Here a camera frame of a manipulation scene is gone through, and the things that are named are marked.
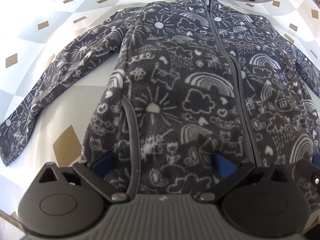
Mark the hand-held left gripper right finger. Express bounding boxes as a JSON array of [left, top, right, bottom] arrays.
[[196, 152, 288, 204]]

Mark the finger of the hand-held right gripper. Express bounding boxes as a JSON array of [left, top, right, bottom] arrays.
[[294, 155, 320, 198]]

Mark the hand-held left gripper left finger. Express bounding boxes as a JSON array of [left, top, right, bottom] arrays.
[[37, 152, 129, 203]]

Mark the grey doodle-print fleece jacket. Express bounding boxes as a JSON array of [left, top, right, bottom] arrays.
[[0, 0, 320, 205]]

